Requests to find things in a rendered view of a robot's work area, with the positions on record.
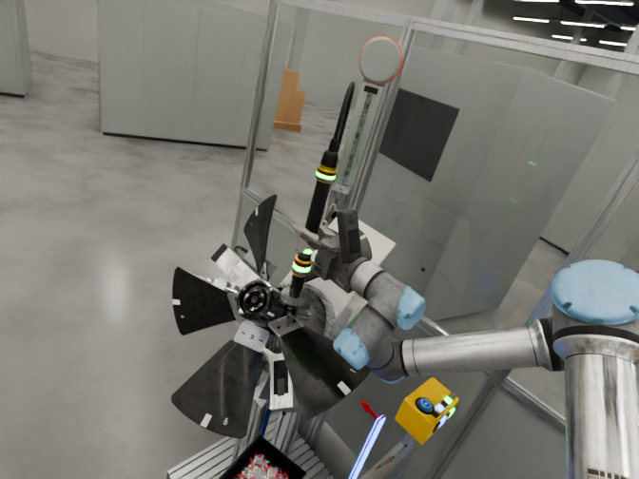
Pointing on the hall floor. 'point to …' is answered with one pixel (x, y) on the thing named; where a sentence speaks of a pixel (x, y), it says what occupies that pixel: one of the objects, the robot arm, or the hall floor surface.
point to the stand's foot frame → (212, 460)
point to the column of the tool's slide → (360, 135)
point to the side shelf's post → (315, 429)
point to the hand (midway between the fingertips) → (303, 223)
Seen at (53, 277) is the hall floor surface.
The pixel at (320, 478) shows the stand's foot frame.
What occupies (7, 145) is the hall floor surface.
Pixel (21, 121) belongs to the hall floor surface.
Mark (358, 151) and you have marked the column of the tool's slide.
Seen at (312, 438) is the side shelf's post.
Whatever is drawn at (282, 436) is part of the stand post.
